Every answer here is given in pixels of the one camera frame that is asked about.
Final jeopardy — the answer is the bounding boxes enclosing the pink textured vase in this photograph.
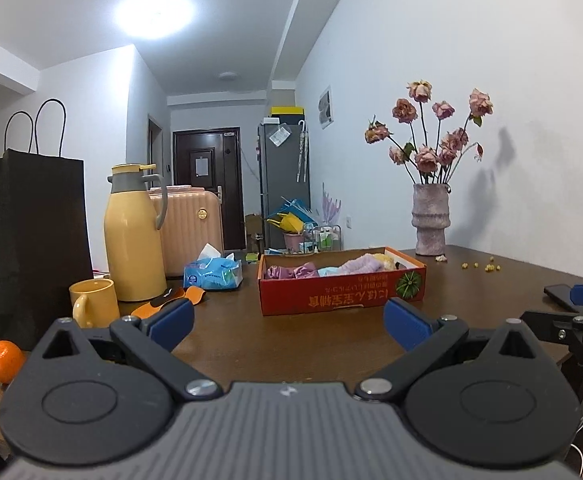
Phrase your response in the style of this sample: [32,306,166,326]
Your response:
[411,183,452,257]

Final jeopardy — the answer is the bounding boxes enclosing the round ceiling lamp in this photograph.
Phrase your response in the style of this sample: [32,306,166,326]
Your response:
[114,0,195,38]

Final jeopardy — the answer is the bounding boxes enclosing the rack of bottles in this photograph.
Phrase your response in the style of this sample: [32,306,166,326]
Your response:
[301,225,342,253]

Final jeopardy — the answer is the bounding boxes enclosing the dark brown entrance door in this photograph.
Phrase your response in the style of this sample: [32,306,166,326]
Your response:
[172,127,245,253]

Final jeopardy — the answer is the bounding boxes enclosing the grey refrigerator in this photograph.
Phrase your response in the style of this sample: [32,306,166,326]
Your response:
[258,121,311,251]

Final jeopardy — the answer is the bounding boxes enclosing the wall picture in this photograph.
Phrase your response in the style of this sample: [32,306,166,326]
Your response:
[318,85,333,130]

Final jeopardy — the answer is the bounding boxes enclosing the dried pink roses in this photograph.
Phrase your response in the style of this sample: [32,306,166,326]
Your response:
[364,80,495,186]

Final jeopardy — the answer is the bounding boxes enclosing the white folded umbrella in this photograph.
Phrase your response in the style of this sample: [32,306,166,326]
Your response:
[296,121,309,183]

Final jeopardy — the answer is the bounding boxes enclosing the black paper bag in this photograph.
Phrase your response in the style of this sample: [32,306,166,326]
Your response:
[0,99,95,351]

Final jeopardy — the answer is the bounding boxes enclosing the purple satin scrunchie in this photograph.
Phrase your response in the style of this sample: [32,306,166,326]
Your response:
[264,261,319,281]

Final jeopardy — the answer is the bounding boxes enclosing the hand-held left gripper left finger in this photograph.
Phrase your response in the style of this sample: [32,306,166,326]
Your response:
[36,297,222,402]

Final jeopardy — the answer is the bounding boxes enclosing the yellow thermos jug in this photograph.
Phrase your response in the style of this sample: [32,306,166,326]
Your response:
[104,163,168,303]

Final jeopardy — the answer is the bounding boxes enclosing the pink ribbed suitcase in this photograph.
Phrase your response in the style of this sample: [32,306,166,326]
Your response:
[148,185,225,278]

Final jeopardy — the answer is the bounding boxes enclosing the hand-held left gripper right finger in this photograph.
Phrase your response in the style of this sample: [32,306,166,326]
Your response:
[355,297,555,403]

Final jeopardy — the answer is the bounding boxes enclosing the blue tissue pack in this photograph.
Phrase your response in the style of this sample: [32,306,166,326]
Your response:
[184,243,244,291]

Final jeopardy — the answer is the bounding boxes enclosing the scattered yellow flower buds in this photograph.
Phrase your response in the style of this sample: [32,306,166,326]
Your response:
[460,257,503,272]

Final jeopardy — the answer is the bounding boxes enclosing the purple plastic decor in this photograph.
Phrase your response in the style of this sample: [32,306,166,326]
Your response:
[320,183,343,228]

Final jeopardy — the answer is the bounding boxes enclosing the red cardboard box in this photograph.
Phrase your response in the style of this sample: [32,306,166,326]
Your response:
[258,246,427,317]

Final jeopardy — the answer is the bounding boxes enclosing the blue plastic bag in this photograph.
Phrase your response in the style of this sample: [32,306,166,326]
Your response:
[276,197,317,226]

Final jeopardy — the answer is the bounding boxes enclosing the orange fruit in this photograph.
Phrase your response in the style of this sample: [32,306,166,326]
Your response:
[0,340,26,386]

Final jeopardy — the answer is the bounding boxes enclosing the brown cardboard box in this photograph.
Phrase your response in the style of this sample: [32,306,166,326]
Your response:
[245,214,265,253]

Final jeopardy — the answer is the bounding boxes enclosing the lilac soft cushion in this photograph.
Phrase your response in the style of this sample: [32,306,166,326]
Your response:
[339,254,387,275]

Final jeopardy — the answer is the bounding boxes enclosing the yellow plastic bag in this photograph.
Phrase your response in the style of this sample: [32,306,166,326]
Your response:
[266,212,305,233]

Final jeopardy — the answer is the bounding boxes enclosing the interior door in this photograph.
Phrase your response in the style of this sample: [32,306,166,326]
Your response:
[148,115,165,188]

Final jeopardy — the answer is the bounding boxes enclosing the yellow mug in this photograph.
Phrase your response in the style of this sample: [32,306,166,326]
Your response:
[69,278,121,329]

